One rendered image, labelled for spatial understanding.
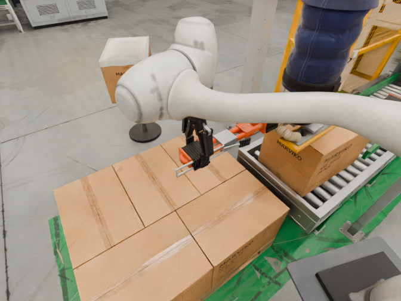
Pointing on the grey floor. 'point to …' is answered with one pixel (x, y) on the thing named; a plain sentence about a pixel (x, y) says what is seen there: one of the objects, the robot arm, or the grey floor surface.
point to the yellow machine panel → (62, 12)
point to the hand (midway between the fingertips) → (197, 153)
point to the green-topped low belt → (8, 14)
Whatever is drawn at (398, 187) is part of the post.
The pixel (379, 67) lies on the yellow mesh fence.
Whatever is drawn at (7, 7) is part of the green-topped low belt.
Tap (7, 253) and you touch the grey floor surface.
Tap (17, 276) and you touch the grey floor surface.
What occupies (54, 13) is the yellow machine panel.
